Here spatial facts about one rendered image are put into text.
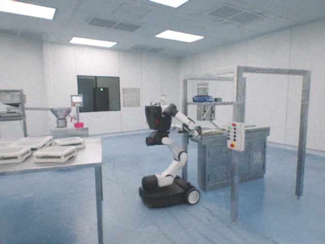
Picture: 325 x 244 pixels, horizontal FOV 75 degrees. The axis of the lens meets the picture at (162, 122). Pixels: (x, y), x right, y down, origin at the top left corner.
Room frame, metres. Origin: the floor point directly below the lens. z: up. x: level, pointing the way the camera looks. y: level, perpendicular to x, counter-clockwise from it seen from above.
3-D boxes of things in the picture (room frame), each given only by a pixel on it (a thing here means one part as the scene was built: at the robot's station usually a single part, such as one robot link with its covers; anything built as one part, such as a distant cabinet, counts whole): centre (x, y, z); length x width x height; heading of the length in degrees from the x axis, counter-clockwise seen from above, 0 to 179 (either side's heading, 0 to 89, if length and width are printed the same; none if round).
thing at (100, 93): (7.04, 2.04, 1.43); 1.38 x 0.01 x 1.16; 123
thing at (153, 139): (2.58, 0.06, 0.82); 0.28 x 0.13 x 0.18; 116
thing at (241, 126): (2.01, -0.71, 0.94); 0.17 x 0.06 x 0.26; 26
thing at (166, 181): (2.61, 0.00, 0.28); 0.21 x 0.20 x 0.13; 116
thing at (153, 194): (2.62, -0.03, 0.19); 0.64 x 0.52 x 0.33; 116
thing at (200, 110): (2.75, -0.57, 1.11); 0.22 x 0.11 x 0.20; 116
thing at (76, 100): (4.36, 1.74, 1.07); 0.23 x 0.10 x 0.62; 123
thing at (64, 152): (1.73, 0.89, 0.89); 0.25 x 0.24 x 0.02; 178
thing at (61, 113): (4.14, 1.91, 0.95); 0.49 x 0.36 x 0.37; 123
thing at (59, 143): (2.14, 0.96, 0.89); 0.25 x 0.24 x 0.02; 37
